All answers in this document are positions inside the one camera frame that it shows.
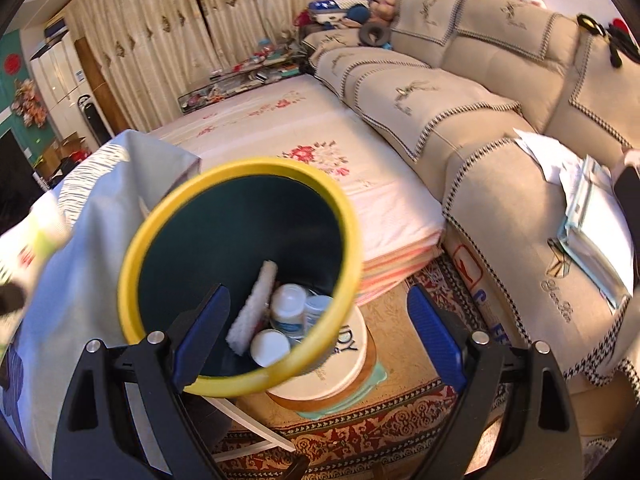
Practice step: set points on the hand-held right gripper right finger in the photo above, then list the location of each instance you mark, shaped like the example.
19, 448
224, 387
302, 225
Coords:
437, 340

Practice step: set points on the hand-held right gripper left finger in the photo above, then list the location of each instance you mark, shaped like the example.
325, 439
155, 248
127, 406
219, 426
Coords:
200, 340

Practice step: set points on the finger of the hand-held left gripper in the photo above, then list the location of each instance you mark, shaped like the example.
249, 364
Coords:
11, 299

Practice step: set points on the white foam sheet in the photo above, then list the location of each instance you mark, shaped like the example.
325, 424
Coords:
252, 305

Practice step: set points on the white paper cup pink dots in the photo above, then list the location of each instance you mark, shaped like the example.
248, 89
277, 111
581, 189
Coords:
270, 347

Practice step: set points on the green drink carton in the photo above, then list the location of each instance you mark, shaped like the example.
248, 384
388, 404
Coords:
35, 230

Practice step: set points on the white plastic bottle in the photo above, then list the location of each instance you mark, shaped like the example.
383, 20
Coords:
287, 310
317, 312

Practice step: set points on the yellow rimmed dark trash bin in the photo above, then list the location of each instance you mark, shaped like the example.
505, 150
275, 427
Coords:
225, 210

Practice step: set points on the flattened cardboard box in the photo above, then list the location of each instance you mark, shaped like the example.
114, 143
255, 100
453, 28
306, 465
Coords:
470, 270

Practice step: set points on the red patterned rug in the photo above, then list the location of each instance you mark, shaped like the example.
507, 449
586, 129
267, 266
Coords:
400, 430

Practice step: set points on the blue star print tablecloth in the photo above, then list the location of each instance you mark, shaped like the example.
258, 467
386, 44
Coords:
90, 240

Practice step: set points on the round cream stool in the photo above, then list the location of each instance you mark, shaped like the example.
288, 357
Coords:
340, 370

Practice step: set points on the large black television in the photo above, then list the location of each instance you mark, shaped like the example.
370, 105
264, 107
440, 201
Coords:
12, 170

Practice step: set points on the open cardboard box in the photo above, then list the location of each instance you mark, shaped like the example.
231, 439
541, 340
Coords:
62, 152

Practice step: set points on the papers on sofa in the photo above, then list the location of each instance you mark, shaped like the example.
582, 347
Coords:
595, 240

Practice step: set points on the hanging flower decoration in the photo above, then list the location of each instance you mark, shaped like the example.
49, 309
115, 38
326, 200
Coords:
30, 102

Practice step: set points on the black tower fan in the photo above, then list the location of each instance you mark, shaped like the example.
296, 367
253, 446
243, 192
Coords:
95, 120

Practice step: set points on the white crumpled paper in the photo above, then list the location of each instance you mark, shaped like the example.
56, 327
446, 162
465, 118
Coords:
545, 155

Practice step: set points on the bed with floral sheet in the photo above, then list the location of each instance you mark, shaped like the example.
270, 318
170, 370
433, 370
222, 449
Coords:
280, 130

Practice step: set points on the brown wooden board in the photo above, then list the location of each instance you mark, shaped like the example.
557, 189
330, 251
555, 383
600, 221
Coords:
100, 85

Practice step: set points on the beige sofa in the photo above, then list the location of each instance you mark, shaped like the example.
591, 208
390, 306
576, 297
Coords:
475, 110

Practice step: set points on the glass coffee table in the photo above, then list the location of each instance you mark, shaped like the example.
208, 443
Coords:
235, 85

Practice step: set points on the beige embroidered curtain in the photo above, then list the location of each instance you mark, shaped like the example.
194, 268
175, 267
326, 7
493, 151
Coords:
260, 5
140, 45

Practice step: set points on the grey neck pillow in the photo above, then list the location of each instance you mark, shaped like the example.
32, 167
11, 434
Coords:
375, 35

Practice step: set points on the navy blue plush ball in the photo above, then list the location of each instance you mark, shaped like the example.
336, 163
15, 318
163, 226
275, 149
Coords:
358, 15

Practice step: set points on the black and yellow plush toy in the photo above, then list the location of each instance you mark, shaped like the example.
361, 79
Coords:
607, 40

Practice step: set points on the blue star print cushion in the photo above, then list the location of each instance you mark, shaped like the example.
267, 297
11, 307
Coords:
325, 6

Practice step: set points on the red round wall ornament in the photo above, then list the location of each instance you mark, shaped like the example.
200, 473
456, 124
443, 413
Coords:
11, 66

